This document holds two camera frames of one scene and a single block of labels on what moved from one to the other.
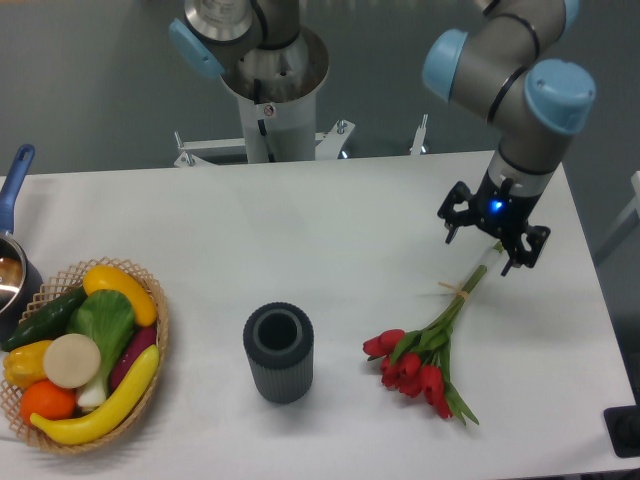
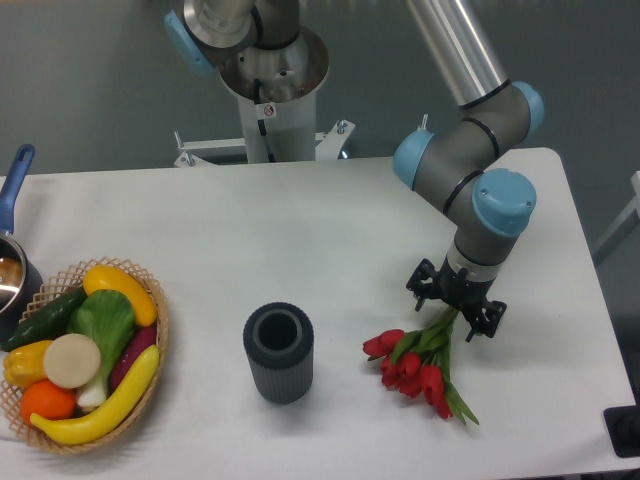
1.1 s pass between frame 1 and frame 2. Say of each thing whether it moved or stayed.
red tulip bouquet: stayed
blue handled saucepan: stayed
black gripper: moved
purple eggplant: stayed
